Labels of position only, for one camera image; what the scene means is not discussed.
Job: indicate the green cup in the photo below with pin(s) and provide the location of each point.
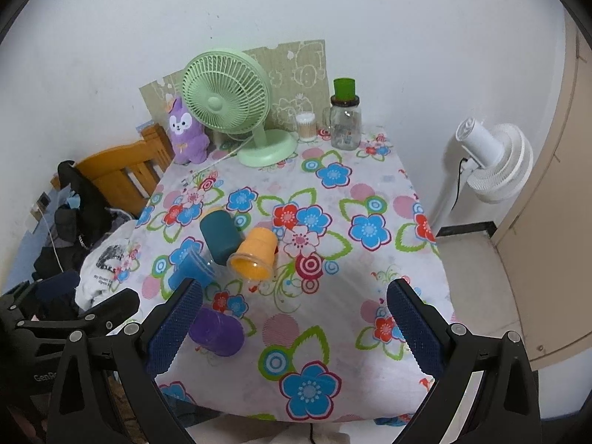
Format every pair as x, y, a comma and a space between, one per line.
344, 88

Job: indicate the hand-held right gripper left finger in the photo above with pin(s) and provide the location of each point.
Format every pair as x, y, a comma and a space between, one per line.
175, 328

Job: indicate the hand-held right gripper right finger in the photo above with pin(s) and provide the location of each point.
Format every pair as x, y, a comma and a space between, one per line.
414, 328

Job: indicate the dark blue cloth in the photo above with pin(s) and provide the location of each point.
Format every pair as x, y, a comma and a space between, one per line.
58, 284

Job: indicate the teal plastic cup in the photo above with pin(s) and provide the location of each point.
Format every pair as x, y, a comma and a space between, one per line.
220, 236

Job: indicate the white printed shirt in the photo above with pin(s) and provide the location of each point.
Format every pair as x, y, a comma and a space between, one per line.
105, 261

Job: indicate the orange plastic cup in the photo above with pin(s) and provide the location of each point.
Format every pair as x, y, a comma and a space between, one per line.
253, 255

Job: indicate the black clothing pile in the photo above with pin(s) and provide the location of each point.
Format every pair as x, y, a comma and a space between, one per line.
83, 215

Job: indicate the wooden bed headboard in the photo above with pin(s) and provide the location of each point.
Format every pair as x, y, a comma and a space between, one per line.
115, 166

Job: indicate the purple plush toy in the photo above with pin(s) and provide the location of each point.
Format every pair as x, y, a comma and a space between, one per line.
186, 135

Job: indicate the green desk fan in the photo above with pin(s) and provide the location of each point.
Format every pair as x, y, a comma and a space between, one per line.
222, 97

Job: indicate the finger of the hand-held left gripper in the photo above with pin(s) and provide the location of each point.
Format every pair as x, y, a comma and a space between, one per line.
113, 307

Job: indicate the beige cabinet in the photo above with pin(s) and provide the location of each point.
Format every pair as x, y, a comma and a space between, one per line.
555, 240

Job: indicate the white standing fan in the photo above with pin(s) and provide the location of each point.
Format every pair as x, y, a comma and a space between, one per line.
504, 162

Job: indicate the purple plastic cup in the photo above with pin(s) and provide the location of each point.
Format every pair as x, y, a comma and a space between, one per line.
217, 330

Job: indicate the cotton swab container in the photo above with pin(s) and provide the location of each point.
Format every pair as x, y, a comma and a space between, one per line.
306, 128

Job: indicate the blue plastic cup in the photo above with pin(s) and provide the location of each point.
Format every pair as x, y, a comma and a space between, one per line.
189, 268

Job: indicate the floral tablecloth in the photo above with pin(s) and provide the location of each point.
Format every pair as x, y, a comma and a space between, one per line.
323, 323

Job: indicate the patterned beige board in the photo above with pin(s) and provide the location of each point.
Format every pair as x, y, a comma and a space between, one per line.
296, 69

